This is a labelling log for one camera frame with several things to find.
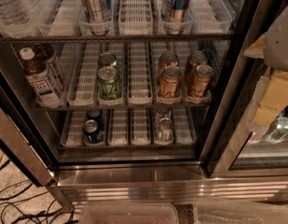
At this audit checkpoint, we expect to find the blue can front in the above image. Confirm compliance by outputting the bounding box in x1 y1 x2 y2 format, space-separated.
83 119 103 144

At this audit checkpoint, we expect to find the green can front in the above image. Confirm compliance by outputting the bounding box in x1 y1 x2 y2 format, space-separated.
98 66 121 101

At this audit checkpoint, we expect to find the silver can front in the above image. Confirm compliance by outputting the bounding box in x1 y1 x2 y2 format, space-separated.
157 118 173 142

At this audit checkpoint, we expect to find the open fridge door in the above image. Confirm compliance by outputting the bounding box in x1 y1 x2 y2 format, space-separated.
0 70 74 210

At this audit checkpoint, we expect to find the tea bottle back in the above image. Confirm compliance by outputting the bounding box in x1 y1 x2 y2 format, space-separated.
34 44 63 91

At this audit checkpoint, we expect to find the red white can right compartment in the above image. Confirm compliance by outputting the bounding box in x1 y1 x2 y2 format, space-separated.
247 132 266 144

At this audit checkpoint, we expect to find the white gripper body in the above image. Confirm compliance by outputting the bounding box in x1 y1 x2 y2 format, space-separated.
264 6 288 71

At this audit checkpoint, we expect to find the silver can right compartment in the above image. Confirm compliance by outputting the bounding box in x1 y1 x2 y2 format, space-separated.
265 117 288 144

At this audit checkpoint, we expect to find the silver can back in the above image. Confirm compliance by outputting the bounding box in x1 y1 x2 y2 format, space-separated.
155 107 171 124

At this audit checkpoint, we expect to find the clear water bottle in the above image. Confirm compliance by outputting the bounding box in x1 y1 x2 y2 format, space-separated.
0 0 29 25

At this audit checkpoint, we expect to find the tall silver can left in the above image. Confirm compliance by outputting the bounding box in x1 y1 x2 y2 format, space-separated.
81 0 112 23

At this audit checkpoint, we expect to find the orange can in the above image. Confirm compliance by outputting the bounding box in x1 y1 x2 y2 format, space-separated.
158 51 179 77
158 65 183 99
187 64 213 98
185 50 208 84

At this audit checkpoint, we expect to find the tea bottle front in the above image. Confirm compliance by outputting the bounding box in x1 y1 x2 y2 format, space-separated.
20 48 62 108

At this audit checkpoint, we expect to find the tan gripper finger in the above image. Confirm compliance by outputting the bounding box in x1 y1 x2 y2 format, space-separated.
246 72 288 132
243 33 267 59

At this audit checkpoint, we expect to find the tea bottle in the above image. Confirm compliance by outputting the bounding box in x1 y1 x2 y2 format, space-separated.
34 44 63 91
20 48 62 108

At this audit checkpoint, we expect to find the clear plastic bin left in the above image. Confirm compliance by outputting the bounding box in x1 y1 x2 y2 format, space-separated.
78 202 179 224

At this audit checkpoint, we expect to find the blue can back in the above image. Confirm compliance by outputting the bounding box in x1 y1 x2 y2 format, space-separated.
87 109 104 130

